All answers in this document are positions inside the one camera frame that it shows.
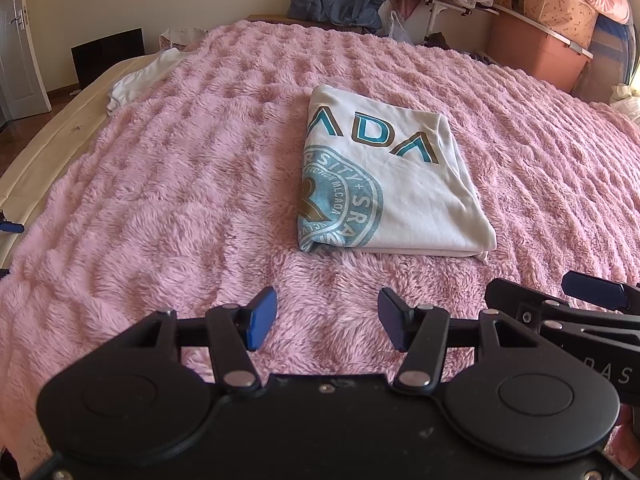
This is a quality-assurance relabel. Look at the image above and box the white printed t-shirt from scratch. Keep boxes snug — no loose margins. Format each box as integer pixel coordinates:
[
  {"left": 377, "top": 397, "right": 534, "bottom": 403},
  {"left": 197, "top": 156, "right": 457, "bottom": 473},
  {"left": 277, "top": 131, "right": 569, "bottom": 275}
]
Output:
[{"left": 297, "top": 84, "right": 497, "bottom": 259}]

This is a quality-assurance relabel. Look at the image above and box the white plastic shopping bag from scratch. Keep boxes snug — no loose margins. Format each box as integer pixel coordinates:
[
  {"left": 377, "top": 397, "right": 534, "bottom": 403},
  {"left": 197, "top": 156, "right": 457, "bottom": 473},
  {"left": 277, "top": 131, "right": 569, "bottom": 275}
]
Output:
[{"left": 376, "top": 0, "right": 413, "bottom": 44}]

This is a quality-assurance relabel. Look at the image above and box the blue striped storage bag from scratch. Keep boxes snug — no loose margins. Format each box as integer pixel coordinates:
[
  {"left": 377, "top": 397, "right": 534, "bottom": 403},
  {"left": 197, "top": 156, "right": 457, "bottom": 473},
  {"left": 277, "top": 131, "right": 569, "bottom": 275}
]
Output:
[{"left": 572, "top": 14, "right": 639, "bottom": 103}]

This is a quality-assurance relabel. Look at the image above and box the pink fluffy blanket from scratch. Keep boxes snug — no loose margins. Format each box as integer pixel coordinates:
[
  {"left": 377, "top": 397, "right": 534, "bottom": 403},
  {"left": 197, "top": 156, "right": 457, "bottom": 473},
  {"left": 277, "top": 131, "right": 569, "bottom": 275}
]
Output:
[{"left": 1, "top": 22, "right": 639, "bottom": 474}]

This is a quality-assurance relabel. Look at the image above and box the pile of light clothes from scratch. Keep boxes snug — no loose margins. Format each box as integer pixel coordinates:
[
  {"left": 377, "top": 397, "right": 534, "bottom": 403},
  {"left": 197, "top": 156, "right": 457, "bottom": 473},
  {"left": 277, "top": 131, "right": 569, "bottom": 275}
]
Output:
[{"left": 610, "top": 84, "right": 640, "bottom": 126}]

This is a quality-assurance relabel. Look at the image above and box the white cloth on bed edge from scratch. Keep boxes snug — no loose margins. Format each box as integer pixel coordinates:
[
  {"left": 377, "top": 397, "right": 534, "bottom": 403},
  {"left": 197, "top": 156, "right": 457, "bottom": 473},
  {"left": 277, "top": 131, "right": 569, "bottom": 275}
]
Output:
[{"left": 106, "top": 48, "right": 191, "bottom": 117}]

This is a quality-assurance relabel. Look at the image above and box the white room door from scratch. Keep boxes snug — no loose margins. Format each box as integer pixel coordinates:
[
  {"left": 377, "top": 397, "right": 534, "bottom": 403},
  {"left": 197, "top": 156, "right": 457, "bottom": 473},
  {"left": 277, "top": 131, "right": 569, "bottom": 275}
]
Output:
[{"left": 1, "top": 0, "right": 51, "bottom": 119}]

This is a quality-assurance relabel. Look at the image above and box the salmon pink storage box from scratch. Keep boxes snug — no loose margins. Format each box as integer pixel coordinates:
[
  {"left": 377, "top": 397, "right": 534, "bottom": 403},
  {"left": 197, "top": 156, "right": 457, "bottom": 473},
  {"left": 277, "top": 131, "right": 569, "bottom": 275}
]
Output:
[{"left": 486, "top": 12, "right": 592, "bottom": 93}]

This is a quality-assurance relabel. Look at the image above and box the peach patterned storage bag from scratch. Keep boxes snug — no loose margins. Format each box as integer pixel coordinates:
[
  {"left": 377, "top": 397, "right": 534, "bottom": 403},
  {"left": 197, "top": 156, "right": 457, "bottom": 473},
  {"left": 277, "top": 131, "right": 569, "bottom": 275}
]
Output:
[{"left": 499, "top": 0, "right": 599, "bottom": 48}]

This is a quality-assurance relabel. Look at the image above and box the black wall television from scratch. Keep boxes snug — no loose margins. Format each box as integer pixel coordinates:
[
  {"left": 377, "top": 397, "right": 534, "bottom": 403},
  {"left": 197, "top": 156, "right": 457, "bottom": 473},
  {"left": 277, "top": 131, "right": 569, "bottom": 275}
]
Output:
[{"left": 70, "top": 28, "right": 145, "bottom": 89}]

